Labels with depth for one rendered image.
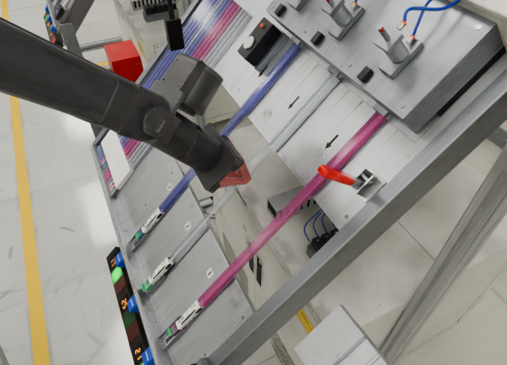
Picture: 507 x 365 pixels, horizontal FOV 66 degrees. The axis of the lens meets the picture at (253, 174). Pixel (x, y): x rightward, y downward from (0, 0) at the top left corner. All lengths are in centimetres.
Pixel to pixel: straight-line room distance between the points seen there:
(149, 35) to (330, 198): 146
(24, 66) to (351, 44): 39
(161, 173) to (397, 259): 58
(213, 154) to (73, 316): 122
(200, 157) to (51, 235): 145
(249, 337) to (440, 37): 46
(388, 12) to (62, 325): 149
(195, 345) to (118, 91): 43
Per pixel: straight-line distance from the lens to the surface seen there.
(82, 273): 177
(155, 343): 74
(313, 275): 54
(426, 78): 49
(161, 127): 47
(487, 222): 69
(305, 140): 61
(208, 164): 56
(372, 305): 91
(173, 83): 51
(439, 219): 110
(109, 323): 162
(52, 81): 39
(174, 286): 74
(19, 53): 37
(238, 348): 62
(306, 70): 67
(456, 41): 51
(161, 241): 79
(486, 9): 50
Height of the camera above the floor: 140
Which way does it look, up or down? 45 degrees down
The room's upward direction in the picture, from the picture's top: straight up
